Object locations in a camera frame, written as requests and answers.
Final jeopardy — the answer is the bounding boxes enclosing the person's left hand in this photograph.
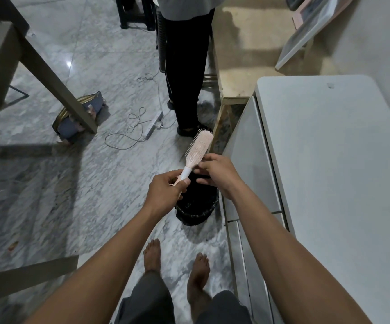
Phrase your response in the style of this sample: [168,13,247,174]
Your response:
[143,170,191,218]

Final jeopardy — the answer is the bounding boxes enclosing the person's right hand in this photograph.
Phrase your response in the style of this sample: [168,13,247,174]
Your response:
[193,153,247,200]

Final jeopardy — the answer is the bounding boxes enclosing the pink hairbrush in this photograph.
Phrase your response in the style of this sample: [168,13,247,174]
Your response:
[172,129,214,187]

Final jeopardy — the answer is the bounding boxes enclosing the person's right forearm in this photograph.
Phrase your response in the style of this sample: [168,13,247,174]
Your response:
[221,187,374,324]

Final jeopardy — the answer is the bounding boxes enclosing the person's left forearm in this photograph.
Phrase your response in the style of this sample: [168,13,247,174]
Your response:
[25,203,163,324]

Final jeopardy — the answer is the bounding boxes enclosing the black trash bin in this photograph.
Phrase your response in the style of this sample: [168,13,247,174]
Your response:
[174,172,220,225]

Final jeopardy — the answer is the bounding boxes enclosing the white power strip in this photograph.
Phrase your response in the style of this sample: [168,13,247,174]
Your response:
[145,111,164,139]

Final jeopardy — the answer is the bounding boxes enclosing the person's left foot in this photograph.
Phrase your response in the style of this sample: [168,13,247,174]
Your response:
[143,238,162,274]

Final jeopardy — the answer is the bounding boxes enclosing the person's foot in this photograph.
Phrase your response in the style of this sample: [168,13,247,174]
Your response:
[186,252,212,316]
[143,238,162,274]

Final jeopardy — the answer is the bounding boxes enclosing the person's right foot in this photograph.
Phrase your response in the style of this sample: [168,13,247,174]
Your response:
[186,252,212,316]

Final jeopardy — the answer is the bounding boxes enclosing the blue bag with gold trim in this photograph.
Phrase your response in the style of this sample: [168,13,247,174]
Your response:
[52,90,110,144]

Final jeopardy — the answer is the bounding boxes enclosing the wooden bench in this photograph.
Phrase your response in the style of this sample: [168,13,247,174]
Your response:
[203,0,320,144]

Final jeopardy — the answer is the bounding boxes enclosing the black ribbed column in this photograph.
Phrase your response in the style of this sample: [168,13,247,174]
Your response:
[156,10,167,75]

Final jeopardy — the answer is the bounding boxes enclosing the grey trousers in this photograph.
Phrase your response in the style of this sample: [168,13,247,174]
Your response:
[113,269,254,324]

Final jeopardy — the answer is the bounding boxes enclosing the white folding table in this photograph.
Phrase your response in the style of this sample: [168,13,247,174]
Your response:
[221,75,390,324]

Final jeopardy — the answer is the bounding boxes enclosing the white framed board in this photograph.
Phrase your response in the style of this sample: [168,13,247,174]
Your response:
[275,0,339,71]

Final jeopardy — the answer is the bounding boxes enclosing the black plastic stool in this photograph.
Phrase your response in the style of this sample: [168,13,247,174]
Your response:
[114,0,157,33]

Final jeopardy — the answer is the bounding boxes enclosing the grey table crossbar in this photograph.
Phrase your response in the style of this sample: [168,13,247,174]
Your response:
[0,254,79,295]

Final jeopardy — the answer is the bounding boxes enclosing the pink board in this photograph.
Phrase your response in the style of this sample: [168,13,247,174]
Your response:
[291,0,355,31]

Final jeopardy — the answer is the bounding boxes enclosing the white cable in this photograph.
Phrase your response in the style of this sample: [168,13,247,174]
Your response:
[105,73,179,150]

